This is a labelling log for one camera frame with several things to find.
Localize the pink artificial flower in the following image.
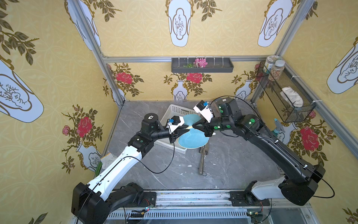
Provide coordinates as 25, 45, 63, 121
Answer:
194, 58, 208, 68

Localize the glass jar white lid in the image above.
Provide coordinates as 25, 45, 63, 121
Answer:
263, 55, 282, 74

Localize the white cloth at left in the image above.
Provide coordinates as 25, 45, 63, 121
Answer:
101, 153, 117, 169

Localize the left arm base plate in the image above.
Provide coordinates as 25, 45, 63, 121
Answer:
139, 191, 157, 208

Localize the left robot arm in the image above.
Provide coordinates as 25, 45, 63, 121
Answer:
71, 113, 189, 224

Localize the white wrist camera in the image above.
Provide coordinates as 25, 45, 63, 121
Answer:
194, 100, 214, 123
166, 116, 185, 134

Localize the metal garden trowel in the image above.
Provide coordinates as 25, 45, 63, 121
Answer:
199, 144, 209, 175

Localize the grey wall shelf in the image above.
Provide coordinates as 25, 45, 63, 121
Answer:
171, 57, 234, 73

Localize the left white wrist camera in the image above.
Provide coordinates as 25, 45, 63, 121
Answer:
166, 116, 185, 134

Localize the black wire wall basket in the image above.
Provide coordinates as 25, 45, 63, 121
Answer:
256, 62, 317, 123

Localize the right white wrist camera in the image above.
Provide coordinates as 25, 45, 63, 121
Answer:
194, 100, 214, 123

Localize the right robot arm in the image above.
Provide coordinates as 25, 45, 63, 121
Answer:
193, 97, 325, 206

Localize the glass jar with grains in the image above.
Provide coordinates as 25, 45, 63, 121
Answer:
268, 60, 285, 81

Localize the teal spray bottle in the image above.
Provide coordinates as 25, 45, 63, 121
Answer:
272, 119, 285, 141

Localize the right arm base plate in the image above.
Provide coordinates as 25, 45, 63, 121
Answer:
229, 191, 271, 206

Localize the crumpled white cloth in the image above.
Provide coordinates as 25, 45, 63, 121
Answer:
280, 87, 304, 107

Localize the white perforated plastic basket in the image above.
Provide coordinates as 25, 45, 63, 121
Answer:
154, 104, 196, 155

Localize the turquoise mesh laundry bag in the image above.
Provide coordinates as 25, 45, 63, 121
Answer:
178, 114, 209, 149

